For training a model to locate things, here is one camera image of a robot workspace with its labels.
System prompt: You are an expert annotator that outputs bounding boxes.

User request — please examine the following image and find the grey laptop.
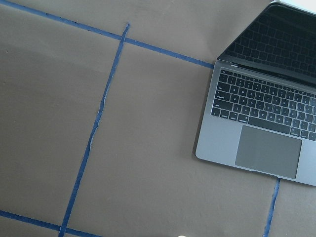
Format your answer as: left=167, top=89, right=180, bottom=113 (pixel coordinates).
left=196, top=1, right=316, bottom=186

